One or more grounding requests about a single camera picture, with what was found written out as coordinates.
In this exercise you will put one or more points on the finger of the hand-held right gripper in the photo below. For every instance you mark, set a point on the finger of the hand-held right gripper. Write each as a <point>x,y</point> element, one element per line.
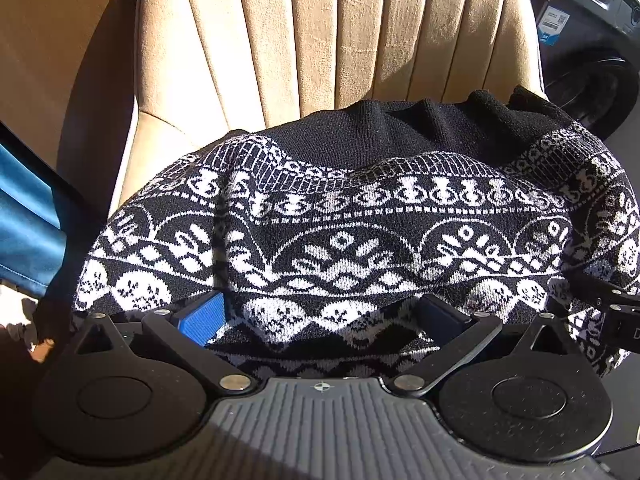
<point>595,291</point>

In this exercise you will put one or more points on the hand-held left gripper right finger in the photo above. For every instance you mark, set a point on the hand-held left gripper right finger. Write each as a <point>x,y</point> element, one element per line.
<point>437,310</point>

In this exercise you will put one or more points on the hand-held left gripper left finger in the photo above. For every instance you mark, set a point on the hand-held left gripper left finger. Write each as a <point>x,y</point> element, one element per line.
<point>201,317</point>

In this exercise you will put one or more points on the black and white patterned sweater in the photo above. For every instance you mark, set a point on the black and white patterned sweater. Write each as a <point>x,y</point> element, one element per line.
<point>350,240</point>

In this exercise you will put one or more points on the blue cloth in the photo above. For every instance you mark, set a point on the blue cloth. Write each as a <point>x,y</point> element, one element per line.
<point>30,230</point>

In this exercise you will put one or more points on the grey washing machine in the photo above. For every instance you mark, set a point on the grey washing machine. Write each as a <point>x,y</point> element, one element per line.
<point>590,40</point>

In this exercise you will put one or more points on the beige upholstered chair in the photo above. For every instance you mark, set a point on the beige upholstered chair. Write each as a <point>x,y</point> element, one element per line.
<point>325,35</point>

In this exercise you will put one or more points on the tan wooden cabinet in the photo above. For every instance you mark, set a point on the tan wooden cabinet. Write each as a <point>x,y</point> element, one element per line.
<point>45,50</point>

